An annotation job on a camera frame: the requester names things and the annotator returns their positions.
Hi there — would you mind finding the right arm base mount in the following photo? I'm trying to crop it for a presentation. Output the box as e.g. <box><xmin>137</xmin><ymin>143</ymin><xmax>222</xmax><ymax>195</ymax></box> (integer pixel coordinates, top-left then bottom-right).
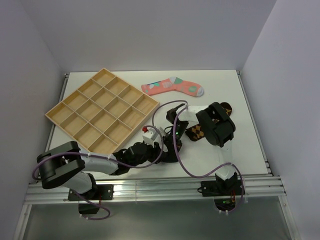
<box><xmin>197</xmin><ymin>172</ymin><xmax>246</xmax><ymax>214</ymax></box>

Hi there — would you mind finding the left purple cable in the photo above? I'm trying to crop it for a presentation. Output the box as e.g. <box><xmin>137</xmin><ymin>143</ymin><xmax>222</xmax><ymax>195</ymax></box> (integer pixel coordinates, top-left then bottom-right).
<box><xmin>33</xmin><ymin>142</ymin><xmax>171</xmax><ymax>221</ymax></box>

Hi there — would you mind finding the brown orange argyle sock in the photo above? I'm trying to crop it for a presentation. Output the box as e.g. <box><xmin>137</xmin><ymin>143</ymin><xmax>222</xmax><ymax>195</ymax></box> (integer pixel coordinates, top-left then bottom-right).
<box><xmin>184</xmin><ymin>102</ymin><xmax>233</xmax><ymax>142</ymax></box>

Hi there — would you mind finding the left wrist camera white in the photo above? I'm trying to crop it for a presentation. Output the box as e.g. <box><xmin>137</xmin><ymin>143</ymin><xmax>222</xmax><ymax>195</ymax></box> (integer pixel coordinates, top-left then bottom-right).
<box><xmin>142</xmin><ymin>126</ymin><xmax>161</xmax><ymax>147</ymax></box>

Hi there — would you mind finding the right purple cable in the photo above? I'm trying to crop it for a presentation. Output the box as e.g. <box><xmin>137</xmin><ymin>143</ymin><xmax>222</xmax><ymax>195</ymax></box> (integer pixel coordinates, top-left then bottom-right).
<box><xmin>151</xmin><ymin>99</ymin><xmax>246</xmax><ymax>215</ymax></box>

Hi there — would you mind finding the purple cable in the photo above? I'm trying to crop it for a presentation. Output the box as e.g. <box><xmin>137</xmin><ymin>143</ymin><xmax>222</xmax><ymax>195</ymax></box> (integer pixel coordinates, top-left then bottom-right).
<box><xmin>151</xmin><ymin>99</ymin><xmax>246</xmax><ymax>215</ymax></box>
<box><xmin>33</xmin><ymin>142</ymin><xmax>171</xmax><ymax>221</ymax></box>

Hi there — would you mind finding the pink patterned sock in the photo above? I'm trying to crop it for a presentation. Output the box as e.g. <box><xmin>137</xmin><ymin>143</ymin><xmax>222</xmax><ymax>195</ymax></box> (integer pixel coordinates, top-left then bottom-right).
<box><xmin>141</xmin><ymin>76</ymin><xmax>205</xmax><ymax>97</ymax></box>

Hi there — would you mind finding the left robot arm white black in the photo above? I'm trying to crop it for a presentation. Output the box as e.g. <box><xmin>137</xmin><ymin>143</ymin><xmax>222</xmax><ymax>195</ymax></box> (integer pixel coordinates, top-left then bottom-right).
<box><xmin>33</xmin><ymin>141</ymin><xmax>169</xmax><ymax>200</ymax></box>

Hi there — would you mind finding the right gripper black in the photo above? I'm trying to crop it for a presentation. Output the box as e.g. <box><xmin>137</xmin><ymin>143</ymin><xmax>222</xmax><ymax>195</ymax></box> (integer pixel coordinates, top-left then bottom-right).
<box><xmin>161</xmin><ymin>121</ymin><xmax>190</xmax><ymax>161</ymax></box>

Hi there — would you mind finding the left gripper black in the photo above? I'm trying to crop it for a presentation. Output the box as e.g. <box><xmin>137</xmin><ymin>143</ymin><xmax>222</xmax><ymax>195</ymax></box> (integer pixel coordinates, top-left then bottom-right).
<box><xmin>129</xmin><ymin>140</ymin><xmax>167</xmax><ymax>169</ymax></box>

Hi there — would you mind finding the wooden compartment tray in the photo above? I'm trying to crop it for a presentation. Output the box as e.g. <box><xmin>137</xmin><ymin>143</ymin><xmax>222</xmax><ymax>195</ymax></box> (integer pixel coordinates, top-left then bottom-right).
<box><xmin>46</xmin><ymin>68</ymin><xmax>159</xmax><ymax>154</ymax></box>

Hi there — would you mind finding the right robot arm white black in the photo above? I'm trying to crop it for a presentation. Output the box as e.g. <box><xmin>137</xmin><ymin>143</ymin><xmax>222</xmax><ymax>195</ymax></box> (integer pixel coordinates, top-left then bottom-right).
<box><xmin>166</xmin><ymin>102</ymin><xmax>240</xmax><ymax>195</ymax></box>

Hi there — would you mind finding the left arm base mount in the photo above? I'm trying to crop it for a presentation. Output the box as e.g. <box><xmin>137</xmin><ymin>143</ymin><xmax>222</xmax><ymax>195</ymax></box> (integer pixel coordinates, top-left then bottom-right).
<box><xmin>67</xmin><ymin>184</ymin><xmax>114</xmax><ymax>217</ymax></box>

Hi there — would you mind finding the aluminium frame rail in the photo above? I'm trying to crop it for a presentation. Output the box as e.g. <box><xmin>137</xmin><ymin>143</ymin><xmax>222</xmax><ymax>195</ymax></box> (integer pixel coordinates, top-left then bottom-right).
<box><xmin>23</xmin><ymin>176</ymin><xmax>286</xmax><ymax>205</ymax></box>

